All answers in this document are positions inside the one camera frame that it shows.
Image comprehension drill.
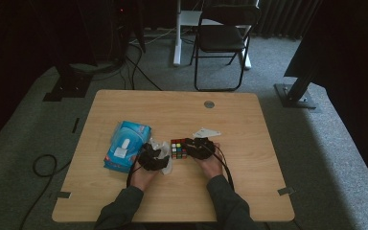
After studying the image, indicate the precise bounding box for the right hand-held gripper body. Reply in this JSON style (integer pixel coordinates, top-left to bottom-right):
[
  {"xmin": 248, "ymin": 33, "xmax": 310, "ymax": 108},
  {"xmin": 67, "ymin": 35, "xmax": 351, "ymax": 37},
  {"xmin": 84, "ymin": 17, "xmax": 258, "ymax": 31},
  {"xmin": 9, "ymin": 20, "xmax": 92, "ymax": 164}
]
[{"xmin": 188, "ymin": 137, "xmax": 218, "ymax": 161}]

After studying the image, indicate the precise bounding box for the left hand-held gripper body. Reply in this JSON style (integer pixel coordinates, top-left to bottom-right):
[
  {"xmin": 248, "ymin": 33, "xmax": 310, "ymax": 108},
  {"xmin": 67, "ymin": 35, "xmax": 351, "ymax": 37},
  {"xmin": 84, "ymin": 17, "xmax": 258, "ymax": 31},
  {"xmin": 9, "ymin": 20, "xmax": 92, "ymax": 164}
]
[{"xmin": 137, "ymin": 149, "xmax": 171, "ymax": 172}]

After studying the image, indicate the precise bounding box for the white wet wipe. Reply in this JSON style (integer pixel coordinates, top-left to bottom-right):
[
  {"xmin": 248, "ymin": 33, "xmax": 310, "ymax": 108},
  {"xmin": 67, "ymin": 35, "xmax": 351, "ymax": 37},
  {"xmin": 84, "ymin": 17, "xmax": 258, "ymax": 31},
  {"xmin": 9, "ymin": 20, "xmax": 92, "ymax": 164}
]
[{"xmin": 148, "ymin": 137, "xmax": 173, "ymax": 176}]

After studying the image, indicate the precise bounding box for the multicoloured puzzle cube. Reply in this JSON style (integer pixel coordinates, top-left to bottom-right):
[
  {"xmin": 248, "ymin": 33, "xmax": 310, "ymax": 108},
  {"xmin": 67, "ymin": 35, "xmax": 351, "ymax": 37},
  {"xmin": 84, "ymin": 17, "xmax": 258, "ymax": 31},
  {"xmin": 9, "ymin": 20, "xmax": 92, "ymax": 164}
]
[{"xmin": 170, "ymin": 138, "xmax": 189, "ymax": 160}]

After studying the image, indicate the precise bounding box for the blue wet wipes packet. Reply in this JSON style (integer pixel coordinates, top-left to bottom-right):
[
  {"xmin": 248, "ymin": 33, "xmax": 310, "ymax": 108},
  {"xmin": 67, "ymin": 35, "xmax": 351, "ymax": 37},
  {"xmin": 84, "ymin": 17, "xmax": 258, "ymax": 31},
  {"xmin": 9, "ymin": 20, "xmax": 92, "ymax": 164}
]
[{"xmin": 103, "ymin": 120, "xmax": 153, "ymax": 174}]

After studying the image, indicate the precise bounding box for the person's left hand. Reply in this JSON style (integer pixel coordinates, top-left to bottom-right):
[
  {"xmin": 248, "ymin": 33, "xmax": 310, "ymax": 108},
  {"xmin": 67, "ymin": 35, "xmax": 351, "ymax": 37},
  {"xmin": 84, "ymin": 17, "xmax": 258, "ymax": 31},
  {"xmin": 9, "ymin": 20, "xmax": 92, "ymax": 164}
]
[{"xmin": 129, "ymin": 165, "xmax": 160, "ymax": 193}]

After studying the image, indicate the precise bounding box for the person's right hand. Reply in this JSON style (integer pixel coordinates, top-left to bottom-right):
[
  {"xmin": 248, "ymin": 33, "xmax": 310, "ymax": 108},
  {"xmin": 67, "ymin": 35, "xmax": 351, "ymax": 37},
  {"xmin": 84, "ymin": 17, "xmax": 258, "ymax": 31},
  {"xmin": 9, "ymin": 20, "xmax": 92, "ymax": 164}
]
[{"xmin": 193, "ymin": 143, "xmax": 225, "ymax": 180}]

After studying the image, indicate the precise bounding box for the white crumpled paper scrap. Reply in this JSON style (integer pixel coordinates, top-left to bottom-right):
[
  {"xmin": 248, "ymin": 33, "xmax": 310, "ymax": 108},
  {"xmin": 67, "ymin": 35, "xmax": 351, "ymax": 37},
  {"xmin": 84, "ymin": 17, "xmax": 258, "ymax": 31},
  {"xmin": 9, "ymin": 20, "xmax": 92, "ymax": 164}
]
[{"xmin": 192, "ymin": 126, "xmax": 222, "ymax": 139}]

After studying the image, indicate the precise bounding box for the black floor tape strip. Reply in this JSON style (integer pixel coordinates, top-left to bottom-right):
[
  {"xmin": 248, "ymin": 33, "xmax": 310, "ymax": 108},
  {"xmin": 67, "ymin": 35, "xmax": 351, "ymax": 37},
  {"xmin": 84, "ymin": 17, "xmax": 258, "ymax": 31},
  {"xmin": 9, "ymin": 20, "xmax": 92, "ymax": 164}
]
[{"xmin": 71, "ymin": 117, "xmax": 81, "ymax": 134}]

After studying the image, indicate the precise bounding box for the black stand with square base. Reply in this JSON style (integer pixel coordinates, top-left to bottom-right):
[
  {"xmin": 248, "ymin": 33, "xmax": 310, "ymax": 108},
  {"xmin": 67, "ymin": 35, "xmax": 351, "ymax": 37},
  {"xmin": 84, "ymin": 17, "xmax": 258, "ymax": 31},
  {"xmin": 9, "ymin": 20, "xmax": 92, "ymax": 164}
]
[{"xmin": 42, "ymin": 62, "xmax": 94, "ymax": 103}]

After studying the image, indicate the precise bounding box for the black slanted stand with base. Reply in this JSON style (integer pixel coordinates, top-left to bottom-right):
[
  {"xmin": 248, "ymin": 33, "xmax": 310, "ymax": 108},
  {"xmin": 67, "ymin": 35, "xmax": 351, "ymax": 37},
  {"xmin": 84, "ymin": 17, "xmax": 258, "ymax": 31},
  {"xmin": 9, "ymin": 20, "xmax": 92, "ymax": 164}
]
[{"xmin": 273, "ymin": 47, "xmax": 317, "ymax": 110}]

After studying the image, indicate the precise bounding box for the black folding chair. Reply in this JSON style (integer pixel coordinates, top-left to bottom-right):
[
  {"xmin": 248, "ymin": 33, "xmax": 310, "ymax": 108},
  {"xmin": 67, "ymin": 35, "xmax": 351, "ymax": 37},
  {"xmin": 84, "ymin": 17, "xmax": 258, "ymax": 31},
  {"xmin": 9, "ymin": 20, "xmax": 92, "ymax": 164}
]
[{"xmin": 189, "ymin": 3, "xmax": 264, "ymax": 93}]

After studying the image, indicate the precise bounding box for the dark pleated curtain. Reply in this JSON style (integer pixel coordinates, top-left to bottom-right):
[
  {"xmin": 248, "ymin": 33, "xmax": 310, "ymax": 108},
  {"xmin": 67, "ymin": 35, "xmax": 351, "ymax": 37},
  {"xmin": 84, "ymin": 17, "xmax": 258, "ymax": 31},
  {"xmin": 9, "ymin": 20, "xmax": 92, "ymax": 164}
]
[{"xmin": 254, "ymin": 0, "xmax": 321, "ymax": 41}]

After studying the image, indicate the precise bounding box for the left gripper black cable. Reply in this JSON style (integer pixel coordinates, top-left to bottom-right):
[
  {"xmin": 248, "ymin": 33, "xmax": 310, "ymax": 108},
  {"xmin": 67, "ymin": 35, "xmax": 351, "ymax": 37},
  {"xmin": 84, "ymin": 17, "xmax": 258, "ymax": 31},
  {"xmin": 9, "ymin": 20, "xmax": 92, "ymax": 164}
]
[{"xmin": 126, "ymin": 158, "xmax": 141, "ymax": 189}]

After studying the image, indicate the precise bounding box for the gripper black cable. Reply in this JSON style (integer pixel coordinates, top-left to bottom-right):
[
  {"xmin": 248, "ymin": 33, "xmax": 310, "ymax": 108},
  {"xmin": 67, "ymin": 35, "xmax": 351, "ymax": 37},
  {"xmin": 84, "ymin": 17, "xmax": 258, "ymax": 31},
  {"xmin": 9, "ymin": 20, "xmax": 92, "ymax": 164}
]
[
  {"xmin": 126, "ymin": 158, "xmax": 141, "ymax": 189},
  {"xmin": 200, "ymin": 142, "xmax": 236, "ymax": 193}
]

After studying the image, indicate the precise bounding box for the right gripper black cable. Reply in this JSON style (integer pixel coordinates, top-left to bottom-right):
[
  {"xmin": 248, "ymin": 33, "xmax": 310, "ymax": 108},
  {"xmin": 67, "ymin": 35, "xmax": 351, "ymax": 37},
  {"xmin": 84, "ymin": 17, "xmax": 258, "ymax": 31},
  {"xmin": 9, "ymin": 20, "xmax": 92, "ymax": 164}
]
[{"xmin": 200, "ymin": 142, "xmax": 236, "ymax": 193}]

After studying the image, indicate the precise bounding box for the black floor cable bundle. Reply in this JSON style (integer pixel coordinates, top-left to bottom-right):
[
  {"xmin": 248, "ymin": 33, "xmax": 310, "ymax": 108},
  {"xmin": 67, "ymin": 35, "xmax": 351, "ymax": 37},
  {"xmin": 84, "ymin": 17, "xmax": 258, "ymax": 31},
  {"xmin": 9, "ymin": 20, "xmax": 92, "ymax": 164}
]
[{"xmin": 120, "ymin": 40, "xmax": 164, "ymax": 92}]

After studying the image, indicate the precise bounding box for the white desk frame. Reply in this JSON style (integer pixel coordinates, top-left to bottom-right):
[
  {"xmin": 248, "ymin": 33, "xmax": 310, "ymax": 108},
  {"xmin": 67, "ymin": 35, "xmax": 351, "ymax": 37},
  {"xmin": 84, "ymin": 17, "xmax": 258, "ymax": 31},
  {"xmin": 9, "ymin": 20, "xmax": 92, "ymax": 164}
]
[{"xmin": 172, "ymin": 0, "xmax": 254, "ymax": 71}]

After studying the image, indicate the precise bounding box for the black looped floor cable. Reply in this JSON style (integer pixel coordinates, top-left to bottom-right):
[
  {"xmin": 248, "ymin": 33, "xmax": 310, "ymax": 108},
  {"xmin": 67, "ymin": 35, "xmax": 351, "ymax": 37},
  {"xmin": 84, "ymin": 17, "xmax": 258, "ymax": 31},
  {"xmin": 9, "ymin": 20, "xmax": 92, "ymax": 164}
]
[{"xmin": 18, "ymin": 153, "xmax": 73, "ymax": 230}]

